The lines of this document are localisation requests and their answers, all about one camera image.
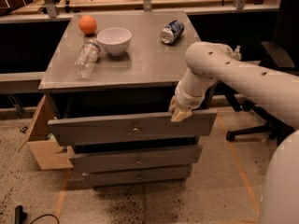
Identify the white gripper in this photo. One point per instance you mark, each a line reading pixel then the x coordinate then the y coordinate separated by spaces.
pixel 188 101

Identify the grey top drawer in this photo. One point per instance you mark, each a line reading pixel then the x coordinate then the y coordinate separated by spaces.
pixel 128 128

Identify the grey drawer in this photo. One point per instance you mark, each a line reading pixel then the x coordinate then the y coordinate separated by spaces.
pixel 128 128
pixel 136 159
pixel 138 176

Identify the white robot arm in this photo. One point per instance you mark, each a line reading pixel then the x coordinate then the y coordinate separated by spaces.
pixel 208 63

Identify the grey middle drawer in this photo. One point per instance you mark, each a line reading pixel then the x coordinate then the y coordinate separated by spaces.
pixel 136 159

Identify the grey bottom drawer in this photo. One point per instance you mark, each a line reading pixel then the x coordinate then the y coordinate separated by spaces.
pixel 138 176

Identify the grey drawer cabinet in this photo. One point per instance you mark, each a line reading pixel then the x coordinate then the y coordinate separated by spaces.
pixel 141 80

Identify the blue soda can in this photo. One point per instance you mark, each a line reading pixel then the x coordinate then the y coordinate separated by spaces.
pixel 172 31

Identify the hand sanitizer pump bottle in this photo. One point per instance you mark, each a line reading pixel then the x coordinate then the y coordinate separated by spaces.
pixel 237 53

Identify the white bowl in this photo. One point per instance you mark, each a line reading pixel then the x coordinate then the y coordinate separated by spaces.
pixel 114 41

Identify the clear plastic water bottle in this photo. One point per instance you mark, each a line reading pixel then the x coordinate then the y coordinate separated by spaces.
pixel 87 58

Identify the black office chair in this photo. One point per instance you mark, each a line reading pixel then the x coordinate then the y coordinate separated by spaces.
pixel 281 53

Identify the orange fruit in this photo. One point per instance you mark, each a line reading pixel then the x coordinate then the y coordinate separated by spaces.
pixel 87 24

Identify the green item in box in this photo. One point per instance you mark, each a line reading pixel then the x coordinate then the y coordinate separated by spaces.
pixel 50 135

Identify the cardboard box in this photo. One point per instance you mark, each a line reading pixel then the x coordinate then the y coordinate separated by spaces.
pixel 48 154

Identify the black cable plug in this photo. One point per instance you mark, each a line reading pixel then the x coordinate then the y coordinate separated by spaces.
pixel 20 216

